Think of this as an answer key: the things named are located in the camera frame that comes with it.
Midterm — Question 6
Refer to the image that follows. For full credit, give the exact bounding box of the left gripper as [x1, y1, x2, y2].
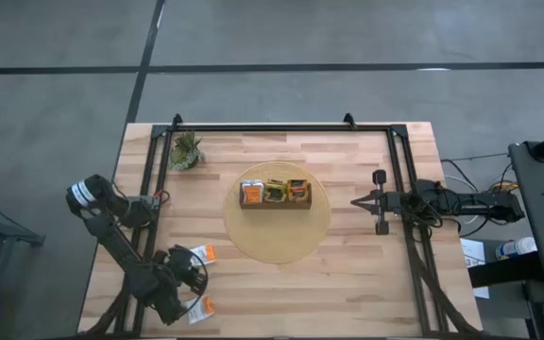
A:
[151, 245, 207, 327]

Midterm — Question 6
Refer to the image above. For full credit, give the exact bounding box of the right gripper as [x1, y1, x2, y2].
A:
[350, 168, 403, 236]

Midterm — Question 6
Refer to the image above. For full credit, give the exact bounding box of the white orange tea bag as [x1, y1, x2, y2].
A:
[241, 179, 265, 205]
[190, 244, 217, 266]
[184, 295, 216, 325]

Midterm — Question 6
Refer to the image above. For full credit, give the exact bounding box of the wooden tea box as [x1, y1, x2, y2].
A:
[239, 178, 313, 211]

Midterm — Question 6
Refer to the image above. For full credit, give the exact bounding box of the green yellow tea bag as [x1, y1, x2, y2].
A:
[264, 178, 288, 204]

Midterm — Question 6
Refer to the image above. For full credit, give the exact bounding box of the round woven placemat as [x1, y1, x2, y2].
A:
[223, 161, 333, 265]

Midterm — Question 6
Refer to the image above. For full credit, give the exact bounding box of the white paper sheet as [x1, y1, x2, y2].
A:
[459, 238, 491, 300]

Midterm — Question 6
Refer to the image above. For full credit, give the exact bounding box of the potted green succulent plant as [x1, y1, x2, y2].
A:
[168, 130, 207, 171]

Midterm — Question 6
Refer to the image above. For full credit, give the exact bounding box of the white bottle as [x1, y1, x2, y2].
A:
[495, 236, 539, 262]

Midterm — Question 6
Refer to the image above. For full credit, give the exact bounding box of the black metal stand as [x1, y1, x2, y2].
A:
[0, 188, 46, 340]

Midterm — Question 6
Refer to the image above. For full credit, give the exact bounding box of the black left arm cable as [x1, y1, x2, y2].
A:
[172, 245, 210, 311]

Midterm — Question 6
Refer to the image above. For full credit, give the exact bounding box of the black aluminium rig frame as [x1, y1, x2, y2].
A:
[77, 112, 481, 339]

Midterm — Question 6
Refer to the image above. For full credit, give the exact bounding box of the bundle of cables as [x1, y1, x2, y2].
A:
[441, 158, 521, 228]

